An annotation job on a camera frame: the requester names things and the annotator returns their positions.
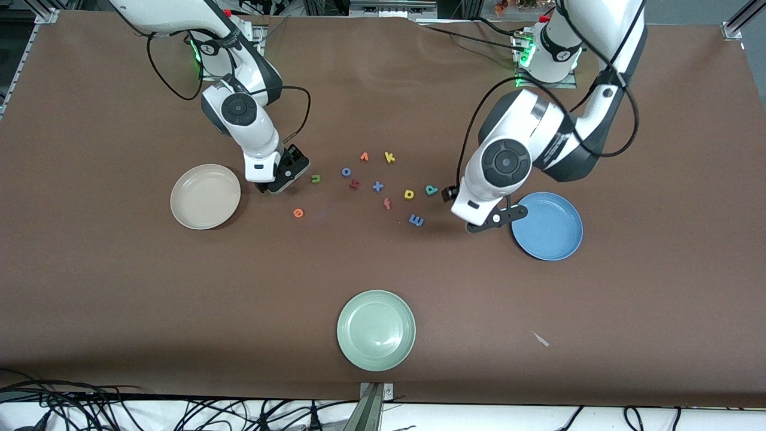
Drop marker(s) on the white paper scrap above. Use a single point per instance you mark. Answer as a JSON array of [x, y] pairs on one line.
[[541, 340]]

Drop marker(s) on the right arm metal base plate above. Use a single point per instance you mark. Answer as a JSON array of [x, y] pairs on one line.
[[209, 76]]

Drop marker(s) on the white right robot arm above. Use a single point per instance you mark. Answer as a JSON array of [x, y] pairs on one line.
[[239, 111]]

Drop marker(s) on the blue foam letter m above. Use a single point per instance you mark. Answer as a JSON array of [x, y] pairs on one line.
[[416, 220]]

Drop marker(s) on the aluminium profile post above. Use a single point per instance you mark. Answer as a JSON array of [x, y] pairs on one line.
[[374, 407]]

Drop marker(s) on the gray power strip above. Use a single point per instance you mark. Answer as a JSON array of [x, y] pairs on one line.
[[389, 9]]

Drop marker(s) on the beige plate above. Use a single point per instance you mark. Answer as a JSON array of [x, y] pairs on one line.
[[205, 196]]

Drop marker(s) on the blue plate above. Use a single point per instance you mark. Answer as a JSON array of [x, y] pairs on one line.
[[550, 230]]

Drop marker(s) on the green plate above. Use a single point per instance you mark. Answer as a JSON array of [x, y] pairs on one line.
[[376, 330]]

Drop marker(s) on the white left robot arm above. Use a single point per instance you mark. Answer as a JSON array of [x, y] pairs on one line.
[[508, 161]]

